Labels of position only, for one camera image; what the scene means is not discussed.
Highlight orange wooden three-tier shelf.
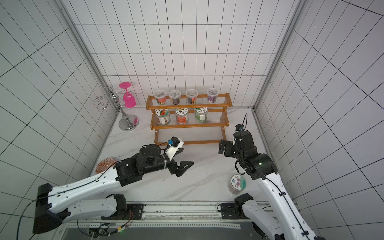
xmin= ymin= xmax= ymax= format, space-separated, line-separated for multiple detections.
xmin=146 ymin=93 xmax=232 ymax=145

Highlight jar with strawberry lid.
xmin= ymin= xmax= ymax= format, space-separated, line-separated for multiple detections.
xmin=155 ymin=109 xmax=171 ymax=126

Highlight jar with green tree lid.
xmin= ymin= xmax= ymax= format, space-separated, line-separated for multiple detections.
xmin=194 ymin=107 xmax=208 ymax=123

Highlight small clear seed container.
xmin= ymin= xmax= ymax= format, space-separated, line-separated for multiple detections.
xmin=154 ymin=90 xmax=167 ymax=105
xmin=207 ymin=88 xmax=219 ymax=103
xmin=186 ymin=89 xmax=198 ymax=104
xmin=169 ymin=90 xmax=182 ymax=105

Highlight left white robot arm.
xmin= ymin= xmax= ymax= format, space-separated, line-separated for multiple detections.
xmin=33 ymin=143 xmax=194 ymax=234

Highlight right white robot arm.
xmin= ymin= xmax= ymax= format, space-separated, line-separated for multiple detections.
xmin=219 ymin=125 xmax=321 ymax=240

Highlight jar with pink flower lid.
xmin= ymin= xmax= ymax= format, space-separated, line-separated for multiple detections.
xmin=228 ymin=175 xmax=247 ymax=195

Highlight chrome glass holder stand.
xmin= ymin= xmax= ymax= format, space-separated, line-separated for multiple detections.
xmin=94 ymin=86 xmax=140 ymax=132

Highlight pink plastic wine glass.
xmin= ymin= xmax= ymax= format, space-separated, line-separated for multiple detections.
xmin=119 ymin=82 xmax=136 ymax=108

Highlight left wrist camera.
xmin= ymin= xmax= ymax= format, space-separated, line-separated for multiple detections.
xmin=165 ymin=137 xmax=184 ymax=161

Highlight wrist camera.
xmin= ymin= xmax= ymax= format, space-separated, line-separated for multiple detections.
xmin=236 ymin=124 xmax=246 ymax=132
xmin=165 ymin=137 xmax=184 ymax=161

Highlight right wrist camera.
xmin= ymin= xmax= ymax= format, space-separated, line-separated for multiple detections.
xmin=236 ymin=124 xmax=246 ymax=132

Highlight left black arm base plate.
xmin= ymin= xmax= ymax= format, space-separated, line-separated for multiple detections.
xmin=101 ymin=204 xmax=145 ymax=221

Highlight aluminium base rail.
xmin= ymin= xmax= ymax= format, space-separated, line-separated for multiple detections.
xmin=53 ymin=200 xmax=310 ymax=240

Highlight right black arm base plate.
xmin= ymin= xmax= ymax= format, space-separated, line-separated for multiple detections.
xmin=219 ymin=203 xmax=249 ymax=220

